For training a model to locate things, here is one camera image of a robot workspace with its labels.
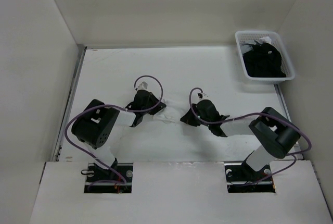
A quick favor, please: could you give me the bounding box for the white tank top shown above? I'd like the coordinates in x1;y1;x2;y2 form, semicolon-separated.
152;99;190;124

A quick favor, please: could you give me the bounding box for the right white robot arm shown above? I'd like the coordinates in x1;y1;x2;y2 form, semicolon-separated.
180;99;301;180

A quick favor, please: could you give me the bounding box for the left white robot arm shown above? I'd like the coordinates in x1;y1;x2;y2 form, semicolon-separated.
71;89;167;182

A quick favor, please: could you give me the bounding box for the black tank top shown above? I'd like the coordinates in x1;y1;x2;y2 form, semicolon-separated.
241;42;286;78

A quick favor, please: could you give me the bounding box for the white plastic basket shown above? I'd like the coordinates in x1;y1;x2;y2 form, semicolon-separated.
235;30;295;84

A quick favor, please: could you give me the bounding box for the small white cloth in basket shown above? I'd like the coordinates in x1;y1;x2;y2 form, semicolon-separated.
254;36;272;45

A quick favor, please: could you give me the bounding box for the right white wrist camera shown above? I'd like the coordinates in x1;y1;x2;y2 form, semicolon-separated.
198;92;209;101

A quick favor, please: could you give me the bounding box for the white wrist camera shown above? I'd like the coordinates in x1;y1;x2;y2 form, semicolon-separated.
198;92;209;101
136;81;148;91

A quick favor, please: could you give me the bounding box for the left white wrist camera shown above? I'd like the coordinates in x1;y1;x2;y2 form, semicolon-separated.
136;81;148;91

